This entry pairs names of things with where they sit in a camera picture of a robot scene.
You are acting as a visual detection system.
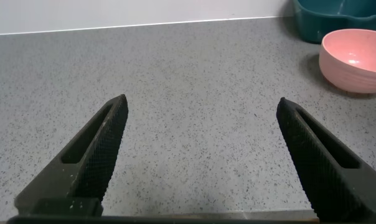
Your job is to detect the teal plastic tub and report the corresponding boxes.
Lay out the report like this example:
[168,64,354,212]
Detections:
[293,0,376,44]

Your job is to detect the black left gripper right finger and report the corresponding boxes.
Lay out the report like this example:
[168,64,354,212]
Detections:
[276,97,376,223]

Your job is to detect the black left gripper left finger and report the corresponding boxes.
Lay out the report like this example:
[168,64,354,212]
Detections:
[14,94,129,217]

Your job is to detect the pink plastic bowl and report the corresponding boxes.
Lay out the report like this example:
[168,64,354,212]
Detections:
[319,29,376,95]

